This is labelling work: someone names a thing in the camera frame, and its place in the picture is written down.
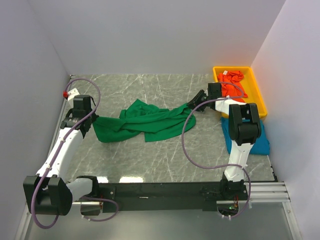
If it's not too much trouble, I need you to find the green t-shirt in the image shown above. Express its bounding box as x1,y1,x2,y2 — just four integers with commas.
93,99,196,143

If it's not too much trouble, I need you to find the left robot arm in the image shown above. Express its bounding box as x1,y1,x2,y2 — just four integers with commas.
23,94,99,216

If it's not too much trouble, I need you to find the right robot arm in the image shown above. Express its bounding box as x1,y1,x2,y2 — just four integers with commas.
186,82,262,199

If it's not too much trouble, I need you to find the orange t-shirt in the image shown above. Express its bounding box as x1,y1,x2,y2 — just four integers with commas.
217,70,248,103

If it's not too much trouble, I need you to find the yellow plastic bin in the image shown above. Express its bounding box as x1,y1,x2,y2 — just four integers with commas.
212,66,267,119

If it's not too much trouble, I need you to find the blue folded t-shirt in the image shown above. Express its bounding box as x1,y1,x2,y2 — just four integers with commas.
220,117,270,156

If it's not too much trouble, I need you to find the black base beam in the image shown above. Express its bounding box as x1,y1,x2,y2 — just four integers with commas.
79,181,248,216

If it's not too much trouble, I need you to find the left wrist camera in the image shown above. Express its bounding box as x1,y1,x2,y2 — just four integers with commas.
62,88,80,101

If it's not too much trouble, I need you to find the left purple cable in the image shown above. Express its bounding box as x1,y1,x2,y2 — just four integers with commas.
31,78,120,230

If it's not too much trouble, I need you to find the purple cable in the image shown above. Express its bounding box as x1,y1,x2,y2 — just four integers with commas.
31,78,120,230
181,81,251,221

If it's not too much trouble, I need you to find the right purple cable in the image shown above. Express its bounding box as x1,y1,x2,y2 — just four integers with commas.
181,81,251,221

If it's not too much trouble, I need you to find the aluminium frame rail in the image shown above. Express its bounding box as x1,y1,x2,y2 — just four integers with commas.
249,182,291,203

